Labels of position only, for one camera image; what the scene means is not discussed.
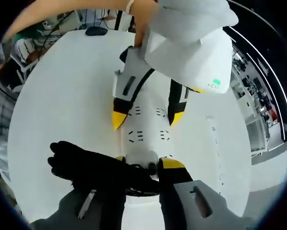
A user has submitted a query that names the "white charger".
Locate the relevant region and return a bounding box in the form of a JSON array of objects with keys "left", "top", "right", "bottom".
[{"left": 123, "top": 149, "right": 159, "bottom": 178}]

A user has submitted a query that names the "white power strip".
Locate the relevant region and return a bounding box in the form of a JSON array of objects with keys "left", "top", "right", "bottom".
[{"left": 120, "top": 69, "right": 175, "bottom": 161}]

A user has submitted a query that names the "white slatted chair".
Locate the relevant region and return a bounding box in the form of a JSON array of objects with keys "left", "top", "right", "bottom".
[{"left": 10, "top": 35, "right": 46, "bottom": 80}]

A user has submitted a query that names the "black charger cable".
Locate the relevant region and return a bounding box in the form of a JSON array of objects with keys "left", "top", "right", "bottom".
[{"left": 47, "top": 140, "right": 161, "bottom": 197}]

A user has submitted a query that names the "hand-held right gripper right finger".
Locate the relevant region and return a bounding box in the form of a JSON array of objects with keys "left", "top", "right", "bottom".
[{"left": 157, "top": 156, "right": 232, "bottom": 230}]

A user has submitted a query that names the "white desk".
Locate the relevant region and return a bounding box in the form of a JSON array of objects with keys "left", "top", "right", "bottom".
[{"left": 6, "top": 30, "right": 254, "bottom": 225}]

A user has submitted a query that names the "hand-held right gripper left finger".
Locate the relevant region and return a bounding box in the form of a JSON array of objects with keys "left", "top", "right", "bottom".
[{"left": 30, "top": 155, "right": 128, "bottom": 230}]

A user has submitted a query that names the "person's left hand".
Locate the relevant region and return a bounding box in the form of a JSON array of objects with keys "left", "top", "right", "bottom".
[{"left": 131, "top": 0, "right": 159, "bottom": 47}]

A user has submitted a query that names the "black computer mouse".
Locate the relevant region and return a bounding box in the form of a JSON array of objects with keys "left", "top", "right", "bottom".
[{"left": 85, "top": 26, "right": 108, "bottom": 37}]

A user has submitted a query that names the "thin wrist bracelet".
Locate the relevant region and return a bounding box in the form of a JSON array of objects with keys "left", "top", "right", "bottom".
[{"left": 125, "top": 0, "right": 137, "bottom": 14}]

